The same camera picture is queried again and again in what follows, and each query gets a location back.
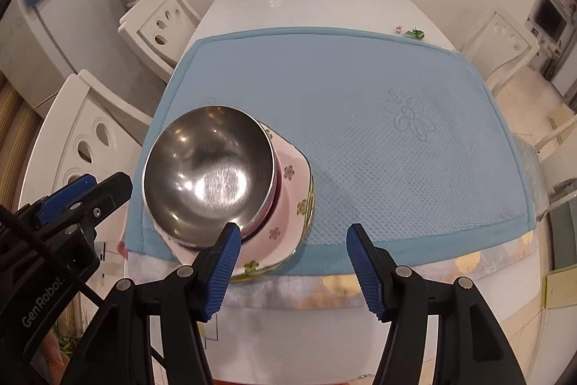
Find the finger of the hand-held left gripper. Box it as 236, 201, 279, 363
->
16, 174, 97, 226
67, 172, 133, 230

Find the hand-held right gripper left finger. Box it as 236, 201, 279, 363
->
61, 223, 242, 385

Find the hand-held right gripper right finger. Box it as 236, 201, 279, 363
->
346, 223, 527, 385

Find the white octagonal floral plate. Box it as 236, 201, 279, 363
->
153, 121, 315, 283

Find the magenta steel bowl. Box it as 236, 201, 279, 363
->
142, 106, 284, 250

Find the blue quilted mat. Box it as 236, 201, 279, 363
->
124, 29, 538, 275

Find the white refrigerator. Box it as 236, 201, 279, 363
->
0, 0, 131, 106

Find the black screen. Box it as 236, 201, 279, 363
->
538, 0, 568, 40

